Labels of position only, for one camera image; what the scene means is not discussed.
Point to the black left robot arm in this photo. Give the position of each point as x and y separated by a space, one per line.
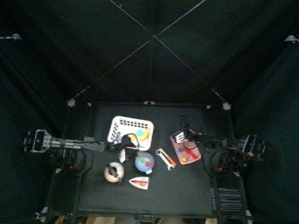
65 143

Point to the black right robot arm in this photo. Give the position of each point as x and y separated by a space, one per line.
234 145

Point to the green toy gear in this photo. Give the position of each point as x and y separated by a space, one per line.
143 159

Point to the blue toy gear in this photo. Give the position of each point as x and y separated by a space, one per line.
181 150

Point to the red toy gear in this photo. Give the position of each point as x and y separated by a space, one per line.
147 163

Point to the orange toy gear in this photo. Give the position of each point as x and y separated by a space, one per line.
183 159

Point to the white toy spatula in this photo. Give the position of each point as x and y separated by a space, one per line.
179 136

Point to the small white toy piece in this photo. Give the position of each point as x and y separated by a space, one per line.
122 155

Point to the white plastic basket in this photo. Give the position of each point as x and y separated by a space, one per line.
119 128

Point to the red toy screwdriver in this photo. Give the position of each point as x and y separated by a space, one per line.
190 152

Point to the blue toy pot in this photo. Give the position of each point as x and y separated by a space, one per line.
145 164

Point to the pink toy tray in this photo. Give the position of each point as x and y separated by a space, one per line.
194 156

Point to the white tape roll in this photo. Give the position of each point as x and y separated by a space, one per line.
114 172

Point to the white toy wrench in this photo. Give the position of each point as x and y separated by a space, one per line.
163 159

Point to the white red toy iron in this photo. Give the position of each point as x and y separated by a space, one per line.
139 183

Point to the black ribbed box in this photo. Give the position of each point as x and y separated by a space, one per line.
230 199

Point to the grey frame middle bracket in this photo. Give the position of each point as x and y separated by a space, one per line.
149 102

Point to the grey frame corner bracket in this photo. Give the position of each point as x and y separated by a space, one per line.
292 38
226 106
15 37
71 102

